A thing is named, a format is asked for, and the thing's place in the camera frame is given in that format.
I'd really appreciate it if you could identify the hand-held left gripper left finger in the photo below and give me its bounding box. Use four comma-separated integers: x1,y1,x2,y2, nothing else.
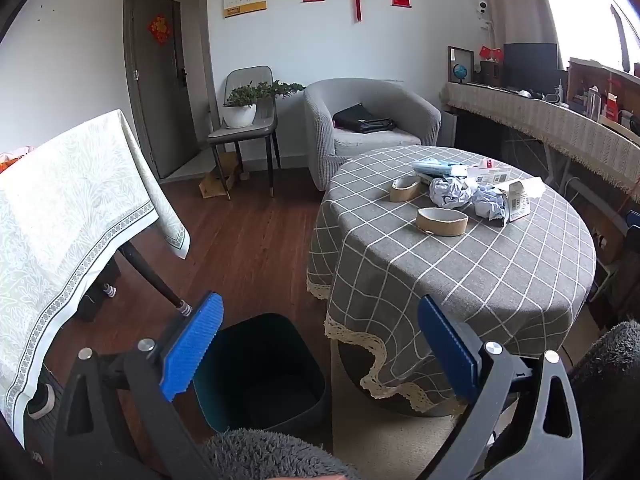
52,291,226,480

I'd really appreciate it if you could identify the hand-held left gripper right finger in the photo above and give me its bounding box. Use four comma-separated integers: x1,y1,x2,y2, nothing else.
416,294,585,480

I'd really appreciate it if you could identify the dark teal trash bin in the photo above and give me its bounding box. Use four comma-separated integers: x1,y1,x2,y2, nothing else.
192,312,332,436

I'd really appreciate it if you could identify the brown tape roll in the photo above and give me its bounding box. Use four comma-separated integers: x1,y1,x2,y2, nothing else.
390,176,422,203
416,207,470,237

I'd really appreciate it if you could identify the torn white card package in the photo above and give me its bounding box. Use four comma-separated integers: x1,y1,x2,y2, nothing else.
467,159,513,186

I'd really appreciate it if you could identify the round table with grey cloth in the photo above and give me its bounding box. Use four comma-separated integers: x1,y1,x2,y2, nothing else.
306,145,598,417

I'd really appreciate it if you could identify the black table leg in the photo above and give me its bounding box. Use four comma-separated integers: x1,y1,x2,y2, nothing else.
120,245,193,317

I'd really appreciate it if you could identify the beige floor rug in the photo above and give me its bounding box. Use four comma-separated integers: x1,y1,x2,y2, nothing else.
331,350,481,480

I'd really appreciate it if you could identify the crumpled white paper ball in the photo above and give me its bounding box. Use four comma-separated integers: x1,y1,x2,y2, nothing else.
471,187,508,228
429,176,473,209

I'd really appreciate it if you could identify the white round device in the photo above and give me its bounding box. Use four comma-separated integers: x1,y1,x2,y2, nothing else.
27,384,56,418

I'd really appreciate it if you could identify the cardboard box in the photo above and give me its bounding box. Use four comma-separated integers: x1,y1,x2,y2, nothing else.
199,152,241,200

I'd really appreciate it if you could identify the grey fleece clothing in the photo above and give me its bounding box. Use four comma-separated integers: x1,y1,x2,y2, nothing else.
202,320,640,480

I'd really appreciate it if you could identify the small white carton box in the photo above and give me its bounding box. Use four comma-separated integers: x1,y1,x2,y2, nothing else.
492,177,547,223

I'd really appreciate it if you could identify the pale green patterned tablecloth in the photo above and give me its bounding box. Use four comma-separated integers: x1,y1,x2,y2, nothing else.
0,109,192,448

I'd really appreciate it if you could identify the blue cartoon tissue pack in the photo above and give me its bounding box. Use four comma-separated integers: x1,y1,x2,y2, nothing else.
411,157,468,178

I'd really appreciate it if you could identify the grey dining chair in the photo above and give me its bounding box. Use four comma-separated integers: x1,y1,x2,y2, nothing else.
207,66,281,200

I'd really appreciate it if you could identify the potted plant in white pot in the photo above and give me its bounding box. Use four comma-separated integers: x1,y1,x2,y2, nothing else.
221,80,306,129

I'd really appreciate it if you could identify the brown door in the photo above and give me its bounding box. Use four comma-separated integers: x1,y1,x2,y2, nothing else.
131,0,211,179

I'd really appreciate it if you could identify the black handbag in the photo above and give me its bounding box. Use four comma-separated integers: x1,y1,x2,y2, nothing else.
332,103,397,134

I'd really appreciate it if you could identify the grey armchair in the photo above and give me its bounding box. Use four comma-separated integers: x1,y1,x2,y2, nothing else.
303,78,442,192

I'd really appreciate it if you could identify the beige fringed desk cloth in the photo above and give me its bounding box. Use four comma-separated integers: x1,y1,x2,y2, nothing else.
440,81,640,191

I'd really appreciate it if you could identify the black monitor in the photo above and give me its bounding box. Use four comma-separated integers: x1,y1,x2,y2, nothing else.
502,42,559,92

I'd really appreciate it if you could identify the red door decoration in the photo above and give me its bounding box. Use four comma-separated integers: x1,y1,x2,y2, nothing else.
147,15,172,47

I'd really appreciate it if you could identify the wooden desktop shelf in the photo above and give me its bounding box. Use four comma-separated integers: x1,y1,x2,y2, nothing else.
567,57,640,131

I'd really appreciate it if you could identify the window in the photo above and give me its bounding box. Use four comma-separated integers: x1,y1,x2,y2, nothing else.
530,0,640,76

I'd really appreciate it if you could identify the wooden picture frame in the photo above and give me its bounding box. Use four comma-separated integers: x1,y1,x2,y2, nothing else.
447,46,475,85

